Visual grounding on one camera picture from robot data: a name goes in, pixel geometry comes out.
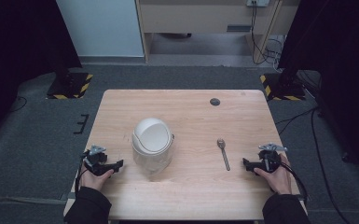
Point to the light wooden desk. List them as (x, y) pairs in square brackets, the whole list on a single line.
[(199, 18)]

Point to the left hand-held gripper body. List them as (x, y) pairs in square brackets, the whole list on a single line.
[(95, 160)]

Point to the black curtain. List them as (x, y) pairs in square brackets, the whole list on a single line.
[(338, 62), (18, 46)]

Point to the person's left hand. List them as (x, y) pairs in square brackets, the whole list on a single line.
[(92, 181)]

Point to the black striped stand base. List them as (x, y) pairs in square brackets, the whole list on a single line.
[(281, 88), (70, 87)]

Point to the grey power strip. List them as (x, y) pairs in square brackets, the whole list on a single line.
[(257, 2)]

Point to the person's right hand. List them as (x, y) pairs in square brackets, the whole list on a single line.
[(280, 181)]

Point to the metal spoon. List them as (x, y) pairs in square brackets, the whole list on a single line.
[(224, 155)]

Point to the white panel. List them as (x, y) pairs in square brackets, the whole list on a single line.
[(101, 28)]

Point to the grey table grommet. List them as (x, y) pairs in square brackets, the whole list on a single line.
[(215, 101)]

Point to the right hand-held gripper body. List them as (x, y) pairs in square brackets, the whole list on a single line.
[(270, 160)]

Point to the white swing-lid trash can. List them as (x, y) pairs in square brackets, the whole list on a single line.
[(151, 140)]

